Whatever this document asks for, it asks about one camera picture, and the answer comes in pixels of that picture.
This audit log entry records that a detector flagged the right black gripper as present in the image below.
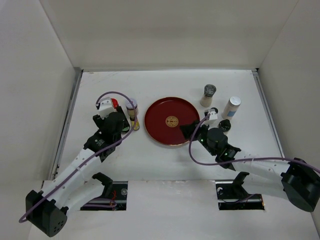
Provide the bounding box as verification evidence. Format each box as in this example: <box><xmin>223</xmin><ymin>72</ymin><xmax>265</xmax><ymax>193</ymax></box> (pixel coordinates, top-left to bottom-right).
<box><xmin>179</xmin><ymin>118</ymin><xmax>217</xmax><ymax>156</ymax></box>

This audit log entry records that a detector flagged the small yellow label bottle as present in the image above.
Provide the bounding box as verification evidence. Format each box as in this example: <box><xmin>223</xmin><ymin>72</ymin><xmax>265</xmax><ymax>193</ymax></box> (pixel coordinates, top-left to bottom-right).
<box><xmin>130</xmin><ymin>116</ymin><xmax>140</xmax><ymax>131</ymax></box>

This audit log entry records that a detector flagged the silver lid spice jar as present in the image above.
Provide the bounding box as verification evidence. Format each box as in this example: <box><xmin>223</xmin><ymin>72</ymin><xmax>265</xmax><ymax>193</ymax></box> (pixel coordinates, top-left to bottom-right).
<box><xmin>125</xmin><ymin>98</ymin><xmax>139</xmax><ymax>120</ymax></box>

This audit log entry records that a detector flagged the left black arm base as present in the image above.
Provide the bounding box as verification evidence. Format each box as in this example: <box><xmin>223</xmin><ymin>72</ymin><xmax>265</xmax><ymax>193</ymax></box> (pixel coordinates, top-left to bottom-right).
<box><xmin>80</xmin><ymin>172</ymin><xmax>129</xmax><ymax>211</ymax></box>

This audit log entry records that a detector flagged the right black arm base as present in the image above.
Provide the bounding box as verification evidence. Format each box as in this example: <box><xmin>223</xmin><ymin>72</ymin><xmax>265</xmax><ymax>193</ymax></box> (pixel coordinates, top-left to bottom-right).
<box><xmin>215</xmin><ymin>172</ymin><xmax>265</xmax><ymax>211</ymax></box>

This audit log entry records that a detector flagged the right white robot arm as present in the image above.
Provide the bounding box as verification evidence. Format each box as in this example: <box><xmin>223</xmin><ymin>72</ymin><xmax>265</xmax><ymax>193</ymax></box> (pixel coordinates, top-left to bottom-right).
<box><xmin>179</xmin><ymin>120</ymin><xmax>320</xmax><ymax>213</ymax></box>

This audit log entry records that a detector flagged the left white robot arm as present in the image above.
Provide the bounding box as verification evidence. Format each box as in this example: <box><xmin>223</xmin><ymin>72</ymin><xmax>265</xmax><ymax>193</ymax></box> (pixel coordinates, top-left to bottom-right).
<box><xmin>25</xmin><ymin>111</ymin><xmax>126</xmax><ymax>238</ymax></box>

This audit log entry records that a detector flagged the red lid sauce jar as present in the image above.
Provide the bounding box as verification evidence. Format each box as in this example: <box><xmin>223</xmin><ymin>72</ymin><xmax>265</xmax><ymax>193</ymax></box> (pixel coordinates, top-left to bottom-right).
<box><xmin>111</xmin><ymin>98</ymin><xmax>119</xmax><ymax>109</ymax></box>

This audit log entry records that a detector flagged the red round tray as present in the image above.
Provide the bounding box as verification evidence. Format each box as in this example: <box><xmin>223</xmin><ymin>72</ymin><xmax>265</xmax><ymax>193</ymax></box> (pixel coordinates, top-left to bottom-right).
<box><xmin>144</xmin><ymin>96</ymin><xmax>200</xmax><ymax>146</ymax></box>

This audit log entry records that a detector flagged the black cap pepper bottle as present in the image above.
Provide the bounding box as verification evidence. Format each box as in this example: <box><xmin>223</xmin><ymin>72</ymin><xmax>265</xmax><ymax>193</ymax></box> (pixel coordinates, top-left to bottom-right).
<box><xmin>218</xmin><ymin>119</ymin><xmax>232</xmax><ymax>135</ymax></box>

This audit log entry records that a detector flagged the grey cap salt grinder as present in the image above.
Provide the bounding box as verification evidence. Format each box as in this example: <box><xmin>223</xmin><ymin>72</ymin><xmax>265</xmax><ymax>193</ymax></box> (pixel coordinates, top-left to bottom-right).
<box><xmin>200</xmin><ymin>84</ymin><xmax>217</xmax><ymax>108</ymax></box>

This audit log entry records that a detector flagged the white blue cylinder shaker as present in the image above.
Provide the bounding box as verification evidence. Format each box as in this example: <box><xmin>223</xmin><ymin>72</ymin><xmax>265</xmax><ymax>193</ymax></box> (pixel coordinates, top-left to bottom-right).
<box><xmin>221</xmin><ymin>96</ymin><xmax>242</xmax><ymax>120</ymax></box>

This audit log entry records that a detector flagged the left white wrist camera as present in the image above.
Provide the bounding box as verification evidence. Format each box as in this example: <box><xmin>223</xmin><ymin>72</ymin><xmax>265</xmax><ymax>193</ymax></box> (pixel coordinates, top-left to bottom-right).
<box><xmin>96</xmin><ymin>97</ymin><xmax>116</xmax><ymax>119</ymax></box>

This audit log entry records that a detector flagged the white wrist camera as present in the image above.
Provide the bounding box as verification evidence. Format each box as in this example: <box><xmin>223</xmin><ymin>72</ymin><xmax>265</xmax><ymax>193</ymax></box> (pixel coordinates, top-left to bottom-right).
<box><xmin>204</xmin><ymin>110</ymin><xmax>218</xmax><ymax>126</ymax></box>
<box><xmin>96</xmin><ymin>97</ymin><xmax>116</xmax><ymax>119</ymax></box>

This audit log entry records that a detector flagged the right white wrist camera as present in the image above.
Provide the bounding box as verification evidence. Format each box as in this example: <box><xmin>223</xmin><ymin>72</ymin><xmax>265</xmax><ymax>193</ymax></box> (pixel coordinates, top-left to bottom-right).
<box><xmin>204</xmin><ymin>110</ymin><xmax>218</xmax><ymax>126</ymax></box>

